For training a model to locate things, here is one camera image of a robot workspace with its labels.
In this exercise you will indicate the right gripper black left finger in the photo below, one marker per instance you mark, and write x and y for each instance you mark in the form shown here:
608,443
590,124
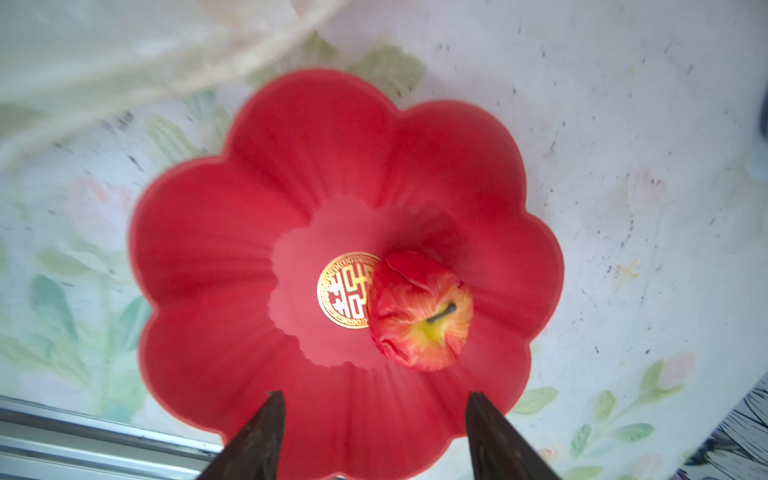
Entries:
254,453

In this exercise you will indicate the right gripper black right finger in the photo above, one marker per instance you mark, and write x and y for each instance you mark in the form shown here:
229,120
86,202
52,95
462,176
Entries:
498,451

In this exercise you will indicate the red apple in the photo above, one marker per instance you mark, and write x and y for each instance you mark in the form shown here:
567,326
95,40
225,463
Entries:
420,312

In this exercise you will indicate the cream plastic bag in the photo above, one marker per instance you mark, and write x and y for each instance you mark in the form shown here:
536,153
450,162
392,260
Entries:
68,64

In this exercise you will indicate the red flower-shaped plate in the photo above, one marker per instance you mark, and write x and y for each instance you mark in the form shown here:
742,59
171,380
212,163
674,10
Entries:
319,164

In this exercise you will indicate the aluminium rail frame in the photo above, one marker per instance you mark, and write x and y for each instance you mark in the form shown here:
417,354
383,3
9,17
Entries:
41,442

